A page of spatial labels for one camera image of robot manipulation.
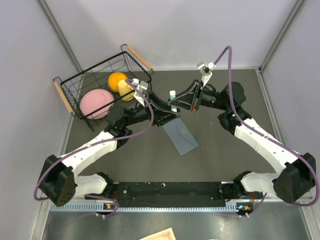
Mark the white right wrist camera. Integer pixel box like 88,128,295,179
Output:
196,62,216,87

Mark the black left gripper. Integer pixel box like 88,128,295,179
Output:
123,91,181,127

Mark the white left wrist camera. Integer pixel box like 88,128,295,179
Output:
131,78,149,106

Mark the pink plate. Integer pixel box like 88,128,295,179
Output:
79,89,114,120

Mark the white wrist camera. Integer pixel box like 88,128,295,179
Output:
131,78,149,106
196,62,216,87

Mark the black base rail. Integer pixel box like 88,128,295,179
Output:
84,181,263,208

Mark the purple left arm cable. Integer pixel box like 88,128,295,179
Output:
32,78,155,218

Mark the green white glue stick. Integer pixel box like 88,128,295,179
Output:
169,90,178,113

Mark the black wire dish basket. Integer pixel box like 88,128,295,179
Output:
53,44,154,131

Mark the brown patterned paper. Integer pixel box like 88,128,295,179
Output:
140,227,176,240

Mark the grey blue envelope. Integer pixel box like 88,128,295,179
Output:
162,118,199,156

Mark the orange bowl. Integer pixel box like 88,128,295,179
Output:
107,72,128,93

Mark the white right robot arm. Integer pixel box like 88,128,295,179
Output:
168,80,320,206

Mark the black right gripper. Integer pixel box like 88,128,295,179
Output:
168,79,229,113

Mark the pale yellow mug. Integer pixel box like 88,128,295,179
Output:
118,80,135,102

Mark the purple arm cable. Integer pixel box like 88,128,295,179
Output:
32,78,155,218
212,45,318,218

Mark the grey slotted cable duct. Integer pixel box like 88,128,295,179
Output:
50,201,252,213

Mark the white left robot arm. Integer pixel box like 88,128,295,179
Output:
36,93,180,207

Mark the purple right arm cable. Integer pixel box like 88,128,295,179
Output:
212,45,318,218

